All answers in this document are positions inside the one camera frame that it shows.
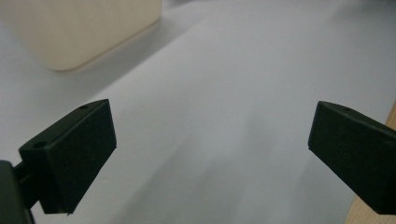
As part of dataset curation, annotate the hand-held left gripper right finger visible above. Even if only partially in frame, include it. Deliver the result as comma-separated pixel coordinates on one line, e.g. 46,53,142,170
307,100,396,217

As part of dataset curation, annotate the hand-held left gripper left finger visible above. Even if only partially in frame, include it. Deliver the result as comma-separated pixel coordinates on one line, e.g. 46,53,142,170
12,98,118,216

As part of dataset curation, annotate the cream plastic container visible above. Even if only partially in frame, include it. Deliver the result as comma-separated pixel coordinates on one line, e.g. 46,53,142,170
0,0,163,72

